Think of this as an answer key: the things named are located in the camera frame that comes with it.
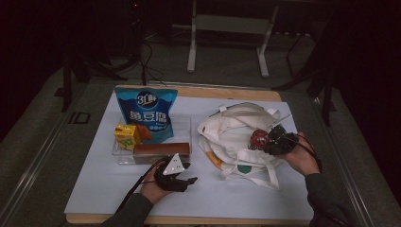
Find small red-lidded jar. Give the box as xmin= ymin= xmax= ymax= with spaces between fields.
xmin=248 ymin=129 xmax=270 ymax=150

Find hand-held gripper black cable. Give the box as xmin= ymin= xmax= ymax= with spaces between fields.
xmin=114 ymin=157 xmax=168 ymax=216
xmin=292 ymin=135 xmax=323 ymax=173

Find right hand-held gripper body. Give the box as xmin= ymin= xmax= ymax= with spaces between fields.
xmin=269 ymin=124 xmax=299 ymax=156

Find long brown box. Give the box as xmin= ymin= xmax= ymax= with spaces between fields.
xmin=132 ymin=142 xmax=191 ymax=157

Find black stand with legs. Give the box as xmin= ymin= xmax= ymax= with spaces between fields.
xmin=61 ymin=53 xmax=129 ymax=113

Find clear plastic container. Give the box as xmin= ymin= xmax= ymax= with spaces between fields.
xmin=112 ymin=115 xmax=193 ymax=166

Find person's right hand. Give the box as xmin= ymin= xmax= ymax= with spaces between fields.
xmin=282 ymin=131 xmax=321 ymax=177

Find black floor bracket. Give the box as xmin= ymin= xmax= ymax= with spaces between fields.
xmin=68 ymin=111 xmax=92 ymax=125

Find black floor cables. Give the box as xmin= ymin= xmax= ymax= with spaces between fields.
xmin=138 ymin=39 xmax=167 ymax=87

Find white tote bag coloured patches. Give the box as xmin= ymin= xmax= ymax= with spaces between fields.
xmin=197 ymin=102 xmax=299 ymax=191

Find right hand-held gripper black cable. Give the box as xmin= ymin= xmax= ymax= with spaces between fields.
xmin=292 ymin=135 xmax=323 ymax=173

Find black metal stand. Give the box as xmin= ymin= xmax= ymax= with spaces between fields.
xmin=272 ymin=31 xmax=337 ymax=127

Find left hand-held gripper black cable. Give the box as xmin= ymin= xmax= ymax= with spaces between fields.
xmin=114 ymin=157 xmax=168 ymax=216

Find person's left hand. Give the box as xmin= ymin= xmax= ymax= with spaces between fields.
xmin=139 ymin=166 xmax=173 ymax=205

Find yellow snack packet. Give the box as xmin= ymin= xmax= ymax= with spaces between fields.
xmin=113 ymin=123 xmax=142 ymax=151

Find white table mat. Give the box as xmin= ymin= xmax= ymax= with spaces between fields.
xmin=64 ymin=93 xmax=327 ymax=221

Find blue snack pouch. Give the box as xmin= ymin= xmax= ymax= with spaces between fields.
xmin=113 ymin=87 xmax=179 ymax=145

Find white metal stand frame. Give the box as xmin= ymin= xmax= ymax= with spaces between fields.
xmin=187 ymin=0 xmax=280 ymax=79

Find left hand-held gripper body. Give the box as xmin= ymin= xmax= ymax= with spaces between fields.
xmin=153 ymin=153 xmax=187 ymax=193

